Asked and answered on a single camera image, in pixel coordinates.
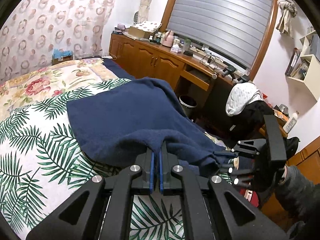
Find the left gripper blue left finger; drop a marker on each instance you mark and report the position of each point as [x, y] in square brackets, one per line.
[152, 172]

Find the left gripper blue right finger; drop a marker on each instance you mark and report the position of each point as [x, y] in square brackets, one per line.
[160, 160]

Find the navy blue t-shirt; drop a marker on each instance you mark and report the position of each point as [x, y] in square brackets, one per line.
[115, 126]

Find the person right hand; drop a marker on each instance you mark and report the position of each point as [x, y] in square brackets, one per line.
[284, 176]

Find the white lotion bottle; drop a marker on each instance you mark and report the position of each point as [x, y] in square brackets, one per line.
[291, 122]

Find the dark waste bin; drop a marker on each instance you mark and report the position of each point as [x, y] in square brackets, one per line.
[188, 104]

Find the wooden sideboard cabinet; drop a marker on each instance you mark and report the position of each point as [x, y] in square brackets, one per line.
[186, 75]

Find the palm leaf print sheet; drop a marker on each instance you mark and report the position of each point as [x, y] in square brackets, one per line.
[42, 163]

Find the pink kettle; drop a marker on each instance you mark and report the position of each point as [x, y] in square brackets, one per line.
[168, 39]

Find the polka dot cloth box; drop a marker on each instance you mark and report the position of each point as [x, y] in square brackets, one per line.
[144, 29]

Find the floral bed blanket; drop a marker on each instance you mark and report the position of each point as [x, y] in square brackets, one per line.
[51, 81]

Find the grey window blind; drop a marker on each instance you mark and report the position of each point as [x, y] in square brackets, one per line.
[233, 28]

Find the hanging beige cloth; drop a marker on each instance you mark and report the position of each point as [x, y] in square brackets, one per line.
[288, 12]

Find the blue item cardboard box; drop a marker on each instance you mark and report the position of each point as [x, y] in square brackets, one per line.
[61, 56]

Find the circle pattern curtain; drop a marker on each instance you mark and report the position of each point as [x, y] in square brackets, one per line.
[36, 29]

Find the white wall shelf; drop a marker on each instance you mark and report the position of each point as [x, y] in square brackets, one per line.
[303, 70]

